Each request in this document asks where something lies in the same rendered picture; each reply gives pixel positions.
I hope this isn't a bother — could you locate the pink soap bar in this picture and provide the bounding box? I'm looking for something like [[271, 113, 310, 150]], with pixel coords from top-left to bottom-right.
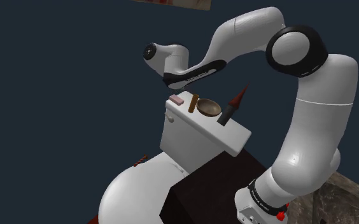
[[169, 94, 185, 106]]

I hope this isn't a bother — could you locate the brown wooden stick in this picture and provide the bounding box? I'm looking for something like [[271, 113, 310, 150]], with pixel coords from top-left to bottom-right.
[[188, 94, 199, 114]]

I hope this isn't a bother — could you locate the brown wooden bowl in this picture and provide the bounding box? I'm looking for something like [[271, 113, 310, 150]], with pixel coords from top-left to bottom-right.
[[196, 98, 222, 118]]

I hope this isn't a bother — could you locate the dark red cone brush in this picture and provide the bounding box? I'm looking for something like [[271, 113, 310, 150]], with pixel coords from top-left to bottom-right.
[[216, 81, 251, 127]]

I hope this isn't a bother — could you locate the red brown twisted stick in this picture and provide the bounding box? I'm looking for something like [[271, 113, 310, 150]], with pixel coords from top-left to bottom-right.
[[133, 155, 148, 167]]

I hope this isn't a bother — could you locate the dark robot stand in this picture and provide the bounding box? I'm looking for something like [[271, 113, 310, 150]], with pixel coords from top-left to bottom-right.
[[159, 148, 268, 224]]

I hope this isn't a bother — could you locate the white toilet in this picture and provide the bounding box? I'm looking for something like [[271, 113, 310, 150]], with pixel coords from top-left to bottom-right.
[[97, 90, 252, 224]]

